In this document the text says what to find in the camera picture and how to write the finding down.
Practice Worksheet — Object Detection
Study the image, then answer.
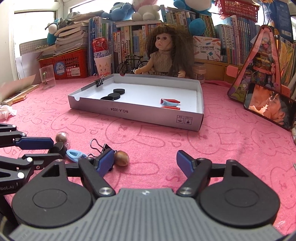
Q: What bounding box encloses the black binder clip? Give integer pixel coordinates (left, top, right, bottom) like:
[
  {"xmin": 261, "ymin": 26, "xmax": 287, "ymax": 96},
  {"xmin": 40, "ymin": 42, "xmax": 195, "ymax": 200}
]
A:
[
  {"xmin": 86, "ymin": 138, "xmax": 114, "ymax": 159},
  {"xmin": 93, "ymin": 73, "xmax": 105, "ymax": 87}
]

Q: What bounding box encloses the brown nut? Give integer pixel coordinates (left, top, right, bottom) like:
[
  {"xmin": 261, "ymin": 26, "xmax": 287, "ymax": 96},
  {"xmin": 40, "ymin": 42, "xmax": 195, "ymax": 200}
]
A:
[{"xmin": 114, "ymin": 151, "xmax": 130, "ymax": 167}]

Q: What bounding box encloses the black round cap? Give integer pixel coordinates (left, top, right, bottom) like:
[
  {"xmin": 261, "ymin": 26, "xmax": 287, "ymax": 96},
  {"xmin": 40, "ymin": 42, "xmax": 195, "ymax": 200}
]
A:
[
  {"xmin": 108, "ymin": 92, "xmax": 121, "ymax": 100},
  {"xmin": 101, "ymin": 96, "xmax": 114, "ymax": 101},
  {"xmin": 113, "ymin": 88, "xmax": 125, "ymax": 95}
]

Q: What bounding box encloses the light blue hair clip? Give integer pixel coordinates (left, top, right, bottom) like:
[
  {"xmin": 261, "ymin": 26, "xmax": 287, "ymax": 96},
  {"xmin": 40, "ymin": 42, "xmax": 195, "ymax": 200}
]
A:
[{"xmin": 160, "ymin": 98, "xmax": 180, "ymax": 107}]

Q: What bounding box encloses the pink mat with bunnies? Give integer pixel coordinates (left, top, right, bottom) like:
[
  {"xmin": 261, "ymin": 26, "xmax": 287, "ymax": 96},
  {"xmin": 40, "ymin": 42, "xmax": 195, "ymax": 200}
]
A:
[{"xmin": 6, "ymin": 78, "xmax": 295, "ymax": 234}]

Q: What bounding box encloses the white cardboard tray box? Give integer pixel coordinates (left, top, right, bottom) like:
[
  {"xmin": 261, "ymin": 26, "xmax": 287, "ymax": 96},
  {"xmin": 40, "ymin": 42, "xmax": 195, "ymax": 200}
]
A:
[{"xmin": 68, "ymin": 74, "xmax": 204, "ymax": 131}]

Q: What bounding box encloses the black binder clip on tray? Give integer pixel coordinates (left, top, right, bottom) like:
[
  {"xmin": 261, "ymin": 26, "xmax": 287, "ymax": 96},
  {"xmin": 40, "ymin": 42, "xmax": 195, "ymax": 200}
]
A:
[{"xmin": 93, "ymin": 73, "xmax": 105, "ymax": 87}]

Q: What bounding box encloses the red plastic basket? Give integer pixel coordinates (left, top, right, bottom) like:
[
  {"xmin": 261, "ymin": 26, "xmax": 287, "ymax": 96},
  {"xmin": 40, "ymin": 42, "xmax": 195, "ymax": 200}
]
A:
[{"xmin": 39, "ymin": 48, "xmax": 88, "ymax": 80}]

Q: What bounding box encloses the white paper cup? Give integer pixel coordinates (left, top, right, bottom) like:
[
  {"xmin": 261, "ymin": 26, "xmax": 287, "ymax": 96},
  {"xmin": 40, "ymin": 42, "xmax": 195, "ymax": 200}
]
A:
[{"xmin": 94, "ymin": 55, "xmax": 112, "ymax": 77}]

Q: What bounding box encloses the small brown lidded jar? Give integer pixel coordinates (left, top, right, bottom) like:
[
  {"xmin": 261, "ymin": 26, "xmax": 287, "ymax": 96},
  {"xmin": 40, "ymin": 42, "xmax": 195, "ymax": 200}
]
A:
[{"xmin": 193, "ymin": 64, "xmax": 206, "ymax": 84}]

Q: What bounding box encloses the wooden drawer organizer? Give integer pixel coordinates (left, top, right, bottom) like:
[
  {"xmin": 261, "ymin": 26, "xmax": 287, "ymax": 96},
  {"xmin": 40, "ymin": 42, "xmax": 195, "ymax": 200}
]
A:
[{"xmin": 194, "ymin": 59, "xmax": 241, "ymax": 83}]

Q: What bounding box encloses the smartphone with video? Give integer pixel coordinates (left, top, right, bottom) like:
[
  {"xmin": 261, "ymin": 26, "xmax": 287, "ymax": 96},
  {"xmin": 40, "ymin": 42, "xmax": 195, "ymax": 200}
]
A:
[{"xmin": 243, "ymin": 82, "xmax": 295, "ymax": 130}]

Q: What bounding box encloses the red beer can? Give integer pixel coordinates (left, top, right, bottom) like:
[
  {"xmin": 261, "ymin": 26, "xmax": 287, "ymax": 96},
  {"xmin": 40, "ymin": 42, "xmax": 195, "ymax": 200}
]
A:
[{"xmin": 92, "ymin": 37, "xmax": 109, "ymax": 58}]

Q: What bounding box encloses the miniature black bicycle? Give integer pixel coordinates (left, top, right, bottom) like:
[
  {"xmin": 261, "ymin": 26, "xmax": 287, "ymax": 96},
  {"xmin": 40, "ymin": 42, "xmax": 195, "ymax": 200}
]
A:
[{"xmin": 116, "ymin": 55, "xmax": 148, "ymax": 75}]

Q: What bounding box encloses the stack of books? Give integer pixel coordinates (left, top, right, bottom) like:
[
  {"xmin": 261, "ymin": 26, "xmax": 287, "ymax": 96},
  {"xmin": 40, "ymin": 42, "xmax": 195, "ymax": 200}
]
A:
[{"xmin": 54, "ymin": 14, "xmax": 89, "ymax": 55}]

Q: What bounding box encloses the pink triangular dollhouse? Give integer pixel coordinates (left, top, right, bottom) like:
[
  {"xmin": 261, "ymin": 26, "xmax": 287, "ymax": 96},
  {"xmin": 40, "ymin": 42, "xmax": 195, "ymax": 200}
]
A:
[{"xmin": 227, "ymin": 25, "xmax": 290, "ymax": 102}]

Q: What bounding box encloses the brown haired doll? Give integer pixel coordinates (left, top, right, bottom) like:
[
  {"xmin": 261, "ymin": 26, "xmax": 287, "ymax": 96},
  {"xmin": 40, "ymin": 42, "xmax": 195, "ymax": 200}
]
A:
[{"xmin": 133, "ymin": 24, "xmax": 194, "ymax": 78}]

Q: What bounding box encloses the colourful stationery box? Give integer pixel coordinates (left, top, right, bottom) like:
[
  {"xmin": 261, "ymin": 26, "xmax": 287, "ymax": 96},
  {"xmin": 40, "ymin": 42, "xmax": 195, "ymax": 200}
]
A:
[{"xmin": 193, "ymin": 36, "xmax": 221, "ymax": 61}]

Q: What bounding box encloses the blue plush toy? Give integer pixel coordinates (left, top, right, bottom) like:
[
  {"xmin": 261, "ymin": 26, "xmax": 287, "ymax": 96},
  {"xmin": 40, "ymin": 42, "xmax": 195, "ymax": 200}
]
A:
[{"xmin": 101, "ymin": 3, "xmax": 134, "ymax": 22}]

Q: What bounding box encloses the white pink plush toy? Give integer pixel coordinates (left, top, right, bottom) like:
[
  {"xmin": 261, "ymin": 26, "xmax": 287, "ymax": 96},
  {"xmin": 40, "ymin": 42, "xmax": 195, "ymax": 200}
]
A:
[{"xmin": 132, "ymin": 0, "xmax": 160, "ymax": 21}]

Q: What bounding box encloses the upper red basket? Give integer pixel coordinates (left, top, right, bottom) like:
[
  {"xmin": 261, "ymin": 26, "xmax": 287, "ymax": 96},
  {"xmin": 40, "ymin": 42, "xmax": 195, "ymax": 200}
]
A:
[{"xmin": 214, "ymin": 0, "xmax": 259, "ymax": 19}]

